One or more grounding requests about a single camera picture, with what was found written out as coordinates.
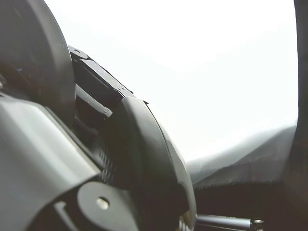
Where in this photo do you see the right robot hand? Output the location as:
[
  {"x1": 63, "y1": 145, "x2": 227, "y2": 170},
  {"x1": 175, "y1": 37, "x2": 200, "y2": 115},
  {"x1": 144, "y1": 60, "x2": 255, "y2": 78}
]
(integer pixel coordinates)
[{"x1": 0, "y1": 0, "x2": 264, "y2": 231}]

